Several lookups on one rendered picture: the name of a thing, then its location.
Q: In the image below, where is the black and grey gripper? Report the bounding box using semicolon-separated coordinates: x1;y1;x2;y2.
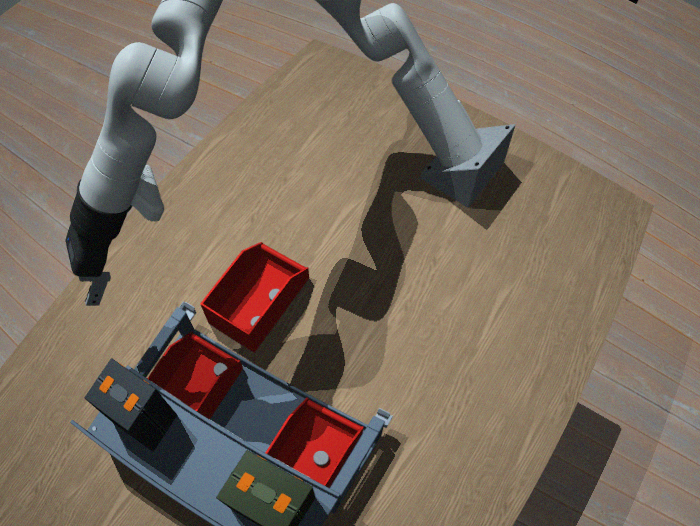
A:
65;156;164;306

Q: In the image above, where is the dark grey case with orange latches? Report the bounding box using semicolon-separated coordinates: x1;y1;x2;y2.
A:
85;358;177;452

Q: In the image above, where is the dark green case with orange latches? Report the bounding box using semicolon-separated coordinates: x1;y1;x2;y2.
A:
217;450;316;526

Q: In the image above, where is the grey metal shelf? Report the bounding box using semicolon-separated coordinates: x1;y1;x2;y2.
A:
70;302;393;526

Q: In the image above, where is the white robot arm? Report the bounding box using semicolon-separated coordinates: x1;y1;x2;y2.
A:
92;0;482;181

